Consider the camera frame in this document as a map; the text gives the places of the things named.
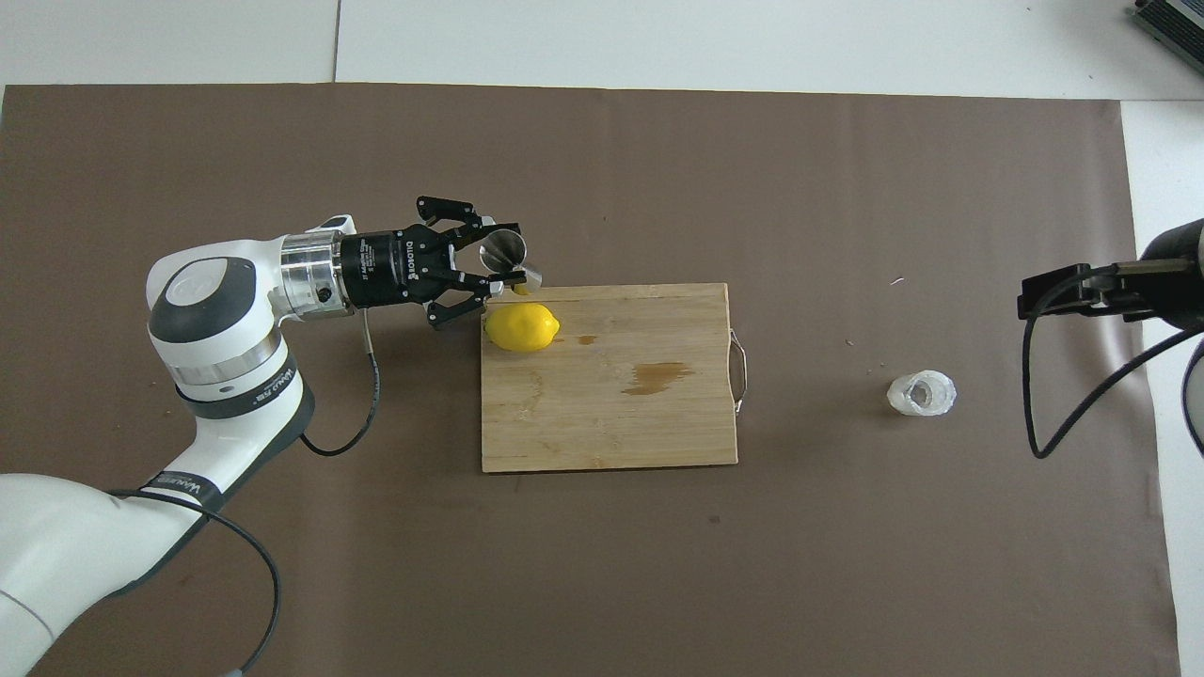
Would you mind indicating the grey metal device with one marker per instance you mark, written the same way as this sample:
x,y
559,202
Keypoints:
x,y
1176,23

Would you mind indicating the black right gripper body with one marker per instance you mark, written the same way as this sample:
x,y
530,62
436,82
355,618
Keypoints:
x,y
1180,301

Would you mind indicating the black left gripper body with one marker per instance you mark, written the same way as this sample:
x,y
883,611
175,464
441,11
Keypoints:
x,y
386,268

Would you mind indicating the brown paper table mat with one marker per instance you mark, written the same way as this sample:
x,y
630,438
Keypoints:
x,y
658,564

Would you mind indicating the steel jigger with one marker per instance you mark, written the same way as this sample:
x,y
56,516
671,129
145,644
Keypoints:
x,y
503,252

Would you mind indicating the clear plastic cup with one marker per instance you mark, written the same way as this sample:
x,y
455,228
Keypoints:
x,y
922,395

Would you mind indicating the yellow lemon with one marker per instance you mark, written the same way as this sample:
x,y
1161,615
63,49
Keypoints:
x,y
522,327

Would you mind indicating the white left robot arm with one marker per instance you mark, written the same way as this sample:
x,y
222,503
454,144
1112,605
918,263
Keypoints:
x,y
216,376

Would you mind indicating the wooden cutting board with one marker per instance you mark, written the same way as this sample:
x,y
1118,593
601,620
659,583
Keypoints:
x,y
611,423

